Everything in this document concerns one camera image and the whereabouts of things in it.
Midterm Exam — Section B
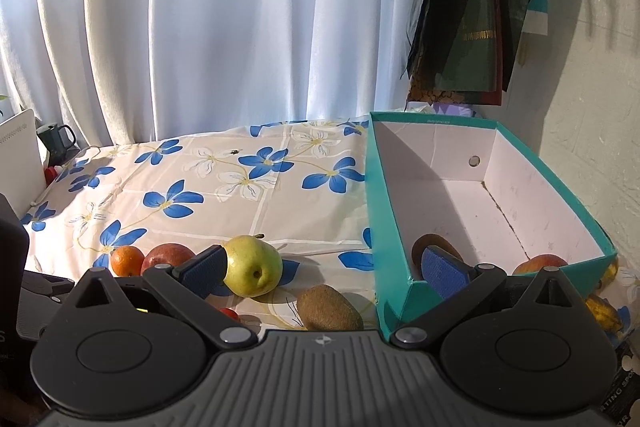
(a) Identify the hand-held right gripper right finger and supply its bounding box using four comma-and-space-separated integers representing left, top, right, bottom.
391, 246, 588, 350

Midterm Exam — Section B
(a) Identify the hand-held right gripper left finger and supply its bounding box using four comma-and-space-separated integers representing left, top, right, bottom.
60, 246, 256, 350

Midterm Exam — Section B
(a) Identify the green pear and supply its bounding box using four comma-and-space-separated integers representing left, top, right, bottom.
222, 234, 284, 299

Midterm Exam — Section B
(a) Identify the teal cardboard box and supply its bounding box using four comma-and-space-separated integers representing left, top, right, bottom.
364, 111, 618, 343

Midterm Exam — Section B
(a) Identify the orange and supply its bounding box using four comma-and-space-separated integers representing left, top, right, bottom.
110, 245, 146, 278

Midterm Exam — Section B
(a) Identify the brown kiwi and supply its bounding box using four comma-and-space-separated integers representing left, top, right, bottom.
297, 284, 365, 332
411, 234, 466, 280

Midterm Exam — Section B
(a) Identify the dark red apple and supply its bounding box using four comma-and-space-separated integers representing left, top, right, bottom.
141, 243, 197, 277

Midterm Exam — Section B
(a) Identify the white device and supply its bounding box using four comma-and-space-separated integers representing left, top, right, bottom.
0, 109, 47, 218

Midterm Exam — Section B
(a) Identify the red yellow apple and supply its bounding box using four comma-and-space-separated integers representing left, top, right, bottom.
512, 254, 569, 277

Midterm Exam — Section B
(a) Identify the blue floral tablecloth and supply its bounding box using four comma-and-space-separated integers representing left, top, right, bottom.
22, 117, 640, 343

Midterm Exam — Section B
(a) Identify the dark green mug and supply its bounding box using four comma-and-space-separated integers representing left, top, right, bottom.
37, 123, 77, 162

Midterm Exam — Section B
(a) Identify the yellow pear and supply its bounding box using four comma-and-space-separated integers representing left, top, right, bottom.
584, 257, 627, 334

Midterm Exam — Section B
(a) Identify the purple patterned cloth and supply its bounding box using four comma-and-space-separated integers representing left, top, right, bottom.
432, 103, 481, 118

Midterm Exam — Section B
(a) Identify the brown gold patterned bag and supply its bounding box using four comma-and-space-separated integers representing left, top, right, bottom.
407, 77, 471, 105

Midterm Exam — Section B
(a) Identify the black printed box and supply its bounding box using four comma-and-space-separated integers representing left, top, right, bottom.
602, 342, 640, 427

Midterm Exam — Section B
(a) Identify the white curtain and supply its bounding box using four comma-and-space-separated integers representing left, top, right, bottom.
0, 0, 426, 148

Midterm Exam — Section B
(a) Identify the dark green gift bag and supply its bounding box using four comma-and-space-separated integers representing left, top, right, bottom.
402, 0, 508, 108

